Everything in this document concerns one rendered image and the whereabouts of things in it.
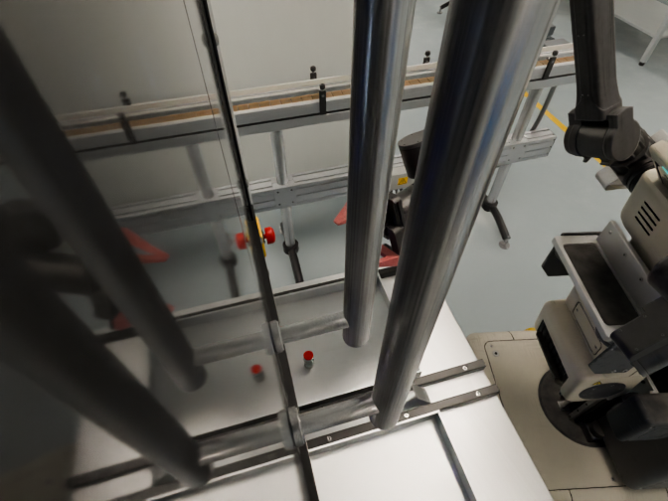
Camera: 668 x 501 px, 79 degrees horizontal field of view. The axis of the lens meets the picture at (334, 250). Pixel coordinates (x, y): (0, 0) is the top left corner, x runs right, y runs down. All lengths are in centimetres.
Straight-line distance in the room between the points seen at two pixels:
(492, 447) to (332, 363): 35
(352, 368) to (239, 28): 158
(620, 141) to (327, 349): 70
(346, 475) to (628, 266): 67
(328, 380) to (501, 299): 144
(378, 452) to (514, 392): 89
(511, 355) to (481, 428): 83
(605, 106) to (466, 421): 64
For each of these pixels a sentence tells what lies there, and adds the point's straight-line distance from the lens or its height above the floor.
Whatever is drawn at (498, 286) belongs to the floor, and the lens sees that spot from 224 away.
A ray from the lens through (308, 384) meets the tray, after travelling 89.
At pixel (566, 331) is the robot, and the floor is 80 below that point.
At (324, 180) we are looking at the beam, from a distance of 179.
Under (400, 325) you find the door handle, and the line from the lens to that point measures 17.
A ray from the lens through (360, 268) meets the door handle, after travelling 22.
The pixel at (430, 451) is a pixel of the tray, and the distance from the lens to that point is 87.
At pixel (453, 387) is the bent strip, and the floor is 88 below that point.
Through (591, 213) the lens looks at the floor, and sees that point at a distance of 286.
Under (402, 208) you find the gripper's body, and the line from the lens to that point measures 63.
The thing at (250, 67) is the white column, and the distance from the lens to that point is 212.
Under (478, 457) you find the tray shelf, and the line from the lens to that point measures 89.
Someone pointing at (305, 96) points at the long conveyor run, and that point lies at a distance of 158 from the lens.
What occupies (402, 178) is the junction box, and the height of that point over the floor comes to 52.
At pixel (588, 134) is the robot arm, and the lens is 94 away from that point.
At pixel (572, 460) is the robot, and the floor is 28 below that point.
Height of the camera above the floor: 171
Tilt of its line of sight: 50 degrees down
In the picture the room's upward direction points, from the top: straight up
